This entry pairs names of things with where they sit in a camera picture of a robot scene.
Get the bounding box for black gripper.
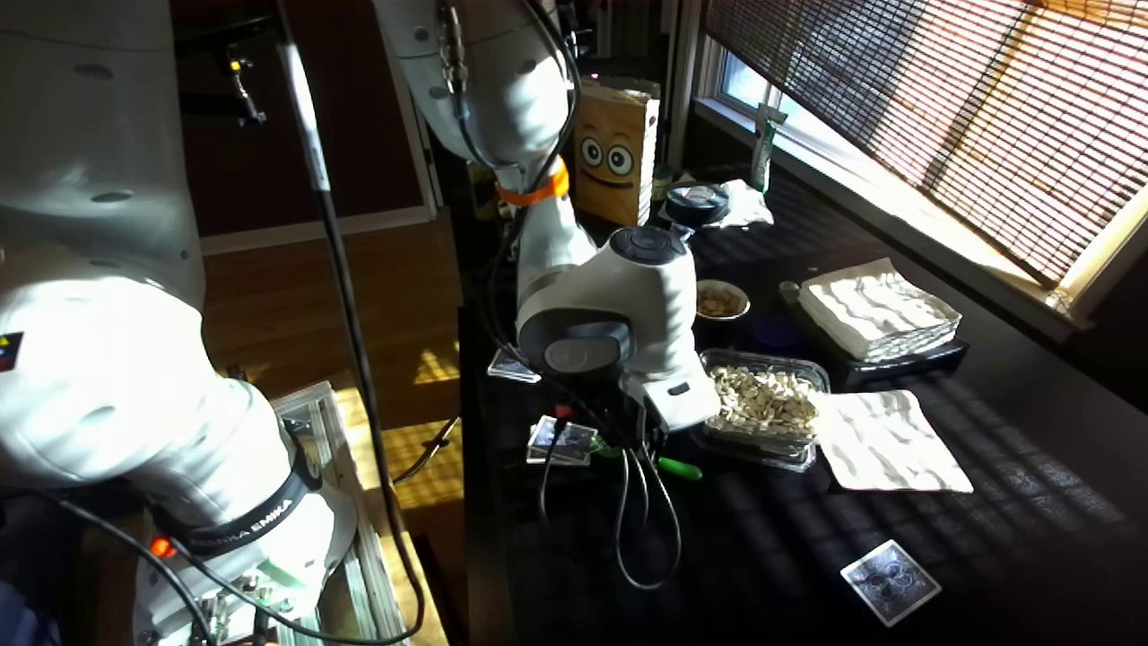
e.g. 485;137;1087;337
542;377;658;462

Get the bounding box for green plastic spoon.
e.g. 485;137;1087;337
594;442;710;485

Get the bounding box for small white bowl with food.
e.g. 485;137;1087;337
692;277;755;326

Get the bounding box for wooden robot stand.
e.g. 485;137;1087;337
265;377;454;646

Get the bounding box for dark round container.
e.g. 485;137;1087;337
658;179;733;234

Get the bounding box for orange box with cartoon face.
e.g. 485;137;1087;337
569;78;664;230

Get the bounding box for white paper napkin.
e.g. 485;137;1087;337
815;386;980;498

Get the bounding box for white foam container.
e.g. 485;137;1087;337
794;253;965;367

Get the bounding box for dark wooden door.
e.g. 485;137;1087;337
165;0;441;259

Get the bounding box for wooden window blind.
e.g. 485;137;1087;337
699;0;1148;291

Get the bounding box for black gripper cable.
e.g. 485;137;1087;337
535;406;690;595

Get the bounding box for orange strap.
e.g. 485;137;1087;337
490;159;575;215

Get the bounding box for aluminium frame rails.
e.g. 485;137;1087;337
270;382;405;646

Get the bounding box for metal door handle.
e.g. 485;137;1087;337
224;50;273;129

